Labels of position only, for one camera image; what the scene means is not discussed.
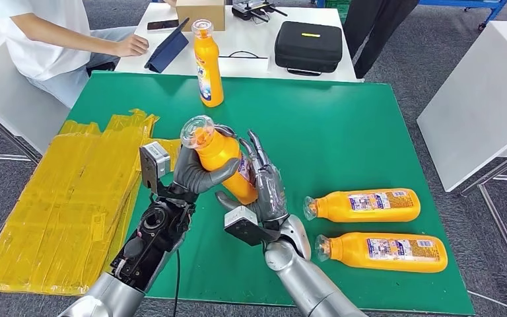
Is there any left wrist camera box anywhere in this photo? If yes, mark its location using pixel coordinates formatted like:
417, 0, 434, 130
139, 141, 172, 194

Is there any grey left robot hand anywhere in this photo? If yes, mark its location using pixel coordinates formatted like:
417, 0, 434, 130
172, 124, 242, 204

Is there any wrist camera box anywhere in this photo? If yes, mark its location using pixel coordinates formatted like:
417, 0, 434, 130
223, 205, 283, 247
139, 141, 172, 194

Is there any brown cardboard box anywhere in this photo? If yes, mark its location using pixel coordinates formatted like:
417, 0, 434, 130
174, 0, 227, 32

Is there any green table mat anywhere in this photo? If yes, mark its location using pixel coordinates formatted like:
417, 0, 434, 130
63, 71, 476, 317

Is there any black carrying case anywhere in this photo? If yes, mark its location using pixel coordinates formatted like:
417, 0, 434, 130
274, 20, 344, 77

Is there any blue metal rack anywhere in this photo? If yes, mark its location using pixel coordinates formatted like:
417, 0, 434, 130
417, 0, 507, 32

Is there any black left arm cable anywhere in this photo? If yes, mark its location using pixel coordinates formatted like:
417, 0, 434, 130
172, 249, 182, 317

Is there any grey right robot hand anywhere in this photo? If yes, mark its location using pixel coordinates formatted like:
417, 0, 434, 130
215, 129, 290, 224

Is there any black chair seat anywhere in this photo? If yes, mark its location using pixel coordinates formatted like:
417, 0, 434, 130
84, 61, 118, 79

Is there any person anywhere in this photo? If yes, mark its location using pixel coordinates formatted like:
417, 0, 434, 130
0, 0, 151, 110
342, 0, 421, 81

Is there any white flat box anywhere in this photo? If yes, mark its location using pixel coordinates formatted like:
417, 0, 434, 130
219, 55, 271, 76

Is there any white floor cable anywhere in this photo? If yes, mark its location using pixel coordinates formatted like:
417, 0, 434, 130
467, 291, 507, 312

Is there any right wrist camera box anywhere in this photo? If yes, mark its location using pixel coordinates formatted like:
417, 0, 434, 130
223, 205, 283, 247

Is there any black remote controller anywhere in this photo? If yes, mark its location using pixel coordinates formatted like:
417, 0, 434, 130
231, 0, 288, 24

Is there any person's hand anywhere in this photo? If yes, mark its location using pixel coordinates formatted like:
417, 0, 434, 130
114, 34, 151, 57

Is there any white side table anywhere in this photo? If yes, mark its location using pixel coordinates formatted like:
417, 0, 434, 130
416, 20, 507, 194

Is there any white desk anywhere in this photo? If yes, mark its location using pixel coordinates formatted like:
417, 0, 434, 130
0, 17, 71, 165

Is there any thin black cable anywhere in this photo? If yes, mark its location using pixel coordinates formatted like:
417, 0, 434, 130
219, 50, 261, 60

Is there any black smartphone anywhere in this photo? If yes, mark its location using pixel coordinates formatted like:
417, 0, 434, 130
147, 19, 180, 32

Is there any yellow wrapped flat cardboard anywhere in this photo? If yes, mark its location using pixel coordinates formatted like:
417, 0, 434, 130
0, 108, 184, 297

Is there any orange detergent bottle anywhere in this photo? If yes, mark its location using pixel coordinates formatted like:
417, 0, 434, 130
302, 188, 421, 224
191, 18, 225, 108
314, 232, 449, 274
180, 115, 259, 205

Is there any navy tablet cover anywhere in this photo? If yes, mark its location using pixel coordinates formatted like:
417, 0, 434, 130
144, 17, 191, 75

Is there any metal table leg frame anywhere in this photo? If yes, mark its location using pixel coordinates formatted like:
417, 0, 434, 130
457, 142, 507, 302

